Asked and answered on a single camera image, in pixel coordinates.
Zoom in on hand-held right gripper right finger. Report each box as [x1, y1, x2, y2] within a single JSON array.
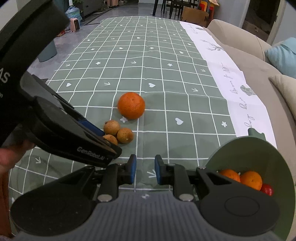
[[154, 154, 241, 202]]

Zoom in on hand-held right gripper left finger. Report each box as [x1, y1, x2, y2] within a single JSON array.
[[59, 154, 137, 202]]

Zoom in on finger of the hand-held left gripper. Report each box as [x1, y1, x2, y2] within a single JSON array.
[[30, 116, 122, 168], [55, 94, 107, 138]]

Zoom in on brown longan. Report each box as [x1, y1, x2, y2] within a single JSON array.
[[117, 128, 134, 143], [103, 120, 121, 135], [102, 134, 118, 146]]

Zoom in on orange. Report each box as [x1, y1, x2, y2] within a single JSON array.
[[218, 169, 241, 183], [240, 171, 263, 191], [117, 92, 146, 120]]

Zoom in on green plastic colander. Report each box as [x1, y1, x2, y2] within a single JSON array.
[[203, 128, 296, 241]]

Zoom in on red plum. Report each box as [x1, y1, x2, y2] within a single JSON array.
[[260, 184, 274, 197]]

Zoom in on person's left hand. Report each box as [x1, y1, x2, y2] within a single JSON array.
[[0, 142, 35, 173]]

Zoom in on grey-blue trash bin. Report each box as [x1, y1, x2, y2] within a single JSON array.
[[37, 39, 57, 62]]

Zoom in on pink space heater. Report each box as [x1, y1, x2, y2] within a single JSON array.
[[69, 18, 80, 32]]

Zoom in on blue water bottle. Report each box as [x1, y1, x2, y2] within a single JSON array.
[[65, 0, 83, 22]]

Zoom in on grey cabinet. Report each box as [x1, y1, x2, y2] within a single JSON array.
[[82, 0, 104, 16]]

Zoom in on green checked tablecloth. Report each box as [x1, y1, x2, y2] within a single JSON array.
[[8, 16, 278, 234]]

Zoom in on dark dining table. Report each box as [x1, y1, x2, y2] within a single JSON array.
[[153, 0, 201, 16]]

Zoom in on black dining chair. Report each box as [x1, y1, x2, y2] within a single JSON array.
[[162, 0, 183, 19]]

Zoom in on beige pillow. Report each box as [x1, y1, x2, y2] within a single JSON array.
[[268, 74, 296, 121]]

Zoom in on brown paper bag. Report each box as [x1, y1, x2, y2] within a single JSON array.
[[181, 6, 210, 27]]

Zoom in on beige sofa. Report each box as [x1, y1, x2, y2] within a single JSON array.
[[206, 19, 296, 149]]

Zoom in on stack of colourful stools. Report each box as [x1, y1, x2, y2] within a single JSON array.
[[198, 0, 216, 14]]

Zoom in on light blue pillow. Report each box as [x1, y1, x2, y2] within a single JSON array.
[[264, 37, 296, 79]]

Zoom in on brown cardboard box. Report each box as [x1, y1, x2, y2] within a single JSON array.
[[242, 20, 270, 41]]

